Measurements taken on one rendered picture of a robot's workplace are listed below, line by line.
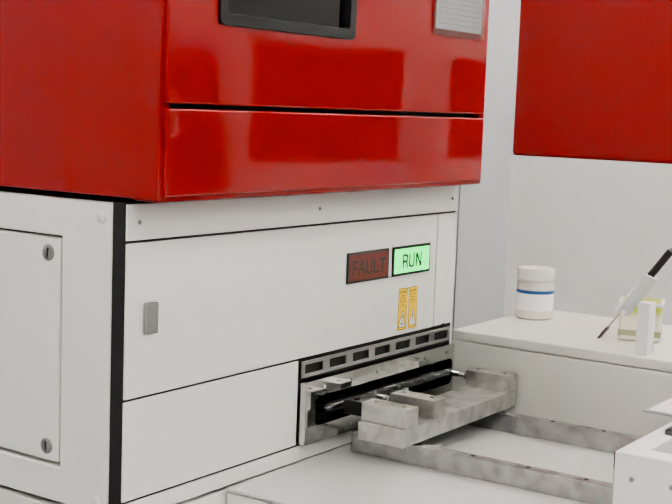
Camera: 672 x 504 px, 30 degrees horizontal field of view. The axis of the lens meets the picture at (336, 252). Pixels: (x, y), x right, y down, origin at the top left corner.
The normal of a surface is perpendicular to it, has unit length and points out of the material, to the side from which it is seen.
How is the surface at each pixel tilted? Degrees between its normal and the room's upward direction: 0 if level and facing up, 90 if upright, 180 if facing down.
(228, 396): 90
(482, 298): 90
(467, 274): 90
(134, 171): 90
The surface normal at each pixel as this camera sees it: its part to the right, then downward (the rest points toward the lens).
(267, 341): 0.82, 0.09
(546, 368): -0.57, 0.07
